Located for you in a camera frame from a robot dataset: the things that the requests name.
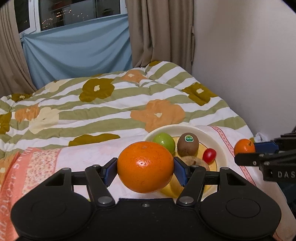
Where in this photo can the pink floral tablecloth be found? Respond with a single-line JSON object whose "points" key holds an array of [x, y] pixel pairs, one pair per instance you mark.
{"points": [[76, 157]]}

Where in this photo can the green apple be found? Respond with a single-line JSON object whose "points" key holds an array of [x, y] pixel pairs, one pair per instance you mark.
{"points": [[163, 140]]}

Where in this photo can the beige curtain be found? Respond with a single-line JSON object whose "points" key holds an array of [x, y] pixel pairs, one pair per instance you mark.
{"points": [[11, 58], [159, 30]]}

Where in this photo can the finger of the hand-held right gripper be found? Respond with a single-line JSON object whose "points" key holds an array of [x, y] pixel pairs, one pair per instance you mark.
{"points": [[248, 158], [266, 147]]}

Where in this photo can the striped floral blanket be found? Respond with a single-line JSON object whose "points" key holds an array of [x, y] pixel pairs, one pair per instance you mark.
{"points": [[111, 109]]}

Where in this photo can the large orange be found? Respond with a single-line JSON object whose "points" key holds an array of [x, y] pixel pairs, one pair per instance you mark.
{"points": [[145, 166]]}

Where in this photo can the white plastic bag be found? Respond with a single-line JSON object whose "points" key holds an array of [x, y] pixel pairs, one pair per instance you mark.
{"points": [[259, 137]]}

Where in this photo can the window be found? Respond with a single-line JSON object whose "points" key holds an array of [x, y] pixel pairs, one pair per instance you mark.
{"points": [[69, 11]]}

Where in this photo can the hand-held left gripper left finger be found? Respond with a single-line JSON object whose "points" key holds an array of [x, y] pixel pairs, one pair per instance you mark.
{"points": [[111, 172]]}

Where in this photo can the red cherry tomato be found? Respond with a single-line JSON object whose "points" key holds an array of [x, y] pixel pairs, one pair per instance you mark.
{"points": [[209, 154]]}

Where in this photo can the cream bowl with bear print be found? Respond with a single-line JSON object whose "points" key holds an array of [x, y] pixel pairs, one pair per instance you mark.
{"points": [[212, 141]]}

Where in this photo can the red-yellow apple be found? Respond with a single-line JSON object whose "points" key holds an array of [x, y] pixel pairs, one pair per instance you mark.
{"points": [[198, 162]]}

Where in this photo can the brown kiwi with sticker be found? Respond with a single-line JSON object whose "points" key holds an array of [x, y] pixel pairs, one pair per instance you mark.
{"points": [[187, 144]]}

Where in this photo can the small mandarin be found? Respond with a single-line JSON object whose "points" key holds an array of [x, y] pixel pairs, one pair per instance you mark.
{"points": [[244, 147]]}

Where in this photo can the blue cloth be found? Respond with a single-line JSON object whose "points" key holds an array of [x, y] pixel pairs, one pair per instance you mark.
{"points": [[76, 51]]}

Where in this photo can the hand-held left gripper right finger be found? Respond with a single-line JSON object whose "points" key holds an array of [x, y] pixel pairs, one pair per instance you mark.
{"points": [[180, 172]]}

